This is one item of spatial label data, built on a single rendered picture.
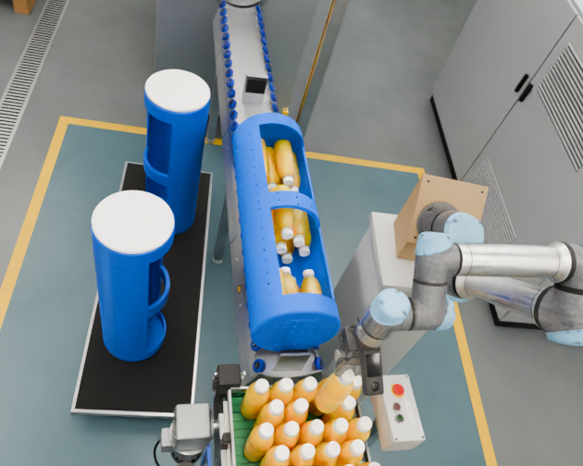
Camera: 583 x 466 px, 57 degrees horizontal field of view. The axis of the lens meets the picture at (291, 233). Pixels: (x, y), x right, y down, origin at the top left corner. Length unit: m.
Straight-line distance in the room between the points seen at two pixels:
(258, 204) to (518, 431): 2.04
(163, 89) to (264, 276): 1.10
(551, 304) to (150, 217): 1.30
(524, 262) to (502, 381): 2.10
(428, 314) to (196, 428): 0.89
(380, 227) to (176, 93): 1.07
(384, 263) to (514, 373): 1.71
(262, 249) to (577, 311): 0.91
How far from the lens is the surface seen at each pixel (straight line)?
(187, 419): 1.81
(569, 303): 1.41
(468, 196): 1.91
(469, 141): 3.98
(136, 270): 1.96
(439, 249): 1.19
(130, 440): 2.68
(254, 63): 2.89
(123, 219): 1.95
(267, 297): 1.64
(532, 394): 3.44
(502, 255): 1.27
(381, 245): 1.93
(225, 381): 1.71
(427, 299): 1.21
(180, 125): 2.41
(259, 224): 1.79
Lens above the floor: 2.58
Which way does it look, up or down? 51 degrees down
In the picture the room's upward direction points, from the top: 20 degrees clockwise
